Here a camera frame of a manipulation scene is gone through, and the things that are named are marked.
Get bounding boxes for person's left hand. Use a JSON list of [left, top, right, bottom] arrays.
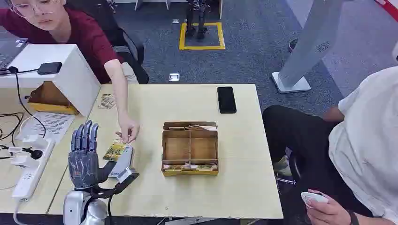
[[115, 113, 141, 144]]

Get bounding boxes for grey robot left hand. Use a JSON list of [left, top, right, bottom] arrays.
[[68, 120, 118, 191]]

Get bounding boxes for person's hand with watch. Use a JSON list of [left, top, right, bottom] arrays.
[[306, 188, 352, 225]]

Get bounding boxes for white handheld controller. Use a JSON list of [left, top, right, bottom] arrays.
[[300, 191, 329, 209]]

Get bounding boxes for yellow green printed card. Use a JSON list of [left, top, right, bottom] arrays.
[[102, 139, 129, 162]]

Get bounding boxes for wooden card box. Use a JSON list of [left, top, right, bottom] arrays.
[[161, 120, 220, 177]]

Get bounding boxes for black wristwatch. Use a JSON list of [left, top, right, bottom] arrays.
[[348, 210, 360, 225]]

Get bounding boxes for grey white card reader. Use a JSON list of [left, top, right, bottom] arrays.
[[107, 146, 135, 180]]

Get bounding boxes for small stack of printed cards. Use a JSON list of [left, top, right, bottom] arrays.
[[97, 93, 116, 110]]

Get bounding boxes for black plug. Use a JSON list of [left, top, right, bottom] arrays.
[[23, 147, 44, 161]]

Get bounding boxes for white power strip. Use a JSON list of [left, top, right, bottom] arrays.
[[11, 138, 56, 201]]

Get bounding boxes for black chair base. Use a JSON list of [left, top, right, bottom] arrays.
[[275, 153, 304, 195]]

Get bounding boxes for printed paper sheet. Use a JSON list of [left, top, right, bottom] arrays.
[[18, 111, 76, 144]]

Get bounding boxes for white charger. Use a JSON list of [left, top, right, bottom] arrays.
[[10, 154, 29, 167]]

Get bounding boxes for pale shoe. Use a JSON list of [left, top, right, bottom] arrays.
[[272, 155, 293, 177]]

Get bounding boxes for row of pale brown cards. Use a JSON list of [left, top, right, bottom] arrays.
[[167, 124, 218, 132]]

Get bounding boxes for row of cards with yellow print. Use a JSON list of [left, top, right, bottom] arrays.
[[162, 163, 218, 173]]

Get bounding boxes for wooden box with yellow edge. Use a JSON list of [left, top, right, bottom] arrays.
[[27, 81, 80, 116]]

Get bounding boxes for white desk riser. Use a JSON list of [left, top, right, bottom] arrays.
[[0, 44, 101, 117]]

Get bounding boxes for person in white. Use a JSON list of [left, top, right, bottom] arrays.
[[261, 40, 398, 225]]

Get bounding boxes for person in red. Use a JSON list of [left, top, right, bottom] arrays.
[[0, 0, 141, 144]]

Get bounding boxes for black power adapter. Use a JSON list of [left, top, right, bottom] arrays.
[[37, 61, 63, 76]]

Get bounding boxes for black smartphone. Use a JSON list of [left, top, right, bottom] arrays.
[[216, 86, 237, 114]]

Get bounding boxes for yellow floor tape square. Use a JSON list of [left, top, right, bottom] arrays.
[[179, 22, 226, 51]]

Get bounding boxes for black office chair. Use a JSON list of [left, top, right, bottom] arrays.
[[66, 0, 150, 85]]

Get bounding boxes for black robot legs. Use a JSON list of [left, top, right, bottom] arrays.
[[185, 0, 209, 41]]

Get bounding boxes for white table legs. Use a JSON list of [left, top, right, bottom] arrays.
[[134, 0, 170, 11]]

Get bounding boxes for grey laptop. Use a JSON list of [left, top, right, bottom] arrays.
[[0, 37, 29, 71]]

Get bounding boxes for clear glasses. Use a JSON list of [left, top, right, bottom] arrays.
[[8, 0, 62, 18]]

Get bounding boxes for white kiosk stand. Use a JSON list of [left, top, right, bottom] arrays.
[[271, 0, 346, 95]]

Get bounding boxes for white headset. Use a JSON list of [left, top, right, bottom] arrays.
[[390, 40, 398, 63]]

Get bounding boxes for red white barrier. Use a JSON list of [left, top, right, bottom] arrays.
[[374, 0, 398, 23]]

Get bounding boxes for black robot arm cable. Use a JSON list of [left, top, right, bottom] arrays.
[[81, 182, 126, 225]]

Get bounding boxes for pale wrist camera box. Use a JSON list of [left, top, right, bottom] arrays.
[[115, 167, 140, 191]]

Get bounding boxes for looped black cable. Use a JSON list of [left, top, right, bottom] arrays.
[[0, 112, 25, 148]]

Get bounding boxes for white power strip cable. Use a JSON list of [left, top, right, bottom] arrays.
[[13, 200, 29, 225]]

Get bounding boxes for black adapter cable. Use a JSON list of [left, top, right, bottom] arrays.
[[0, 66, 47, 139]]

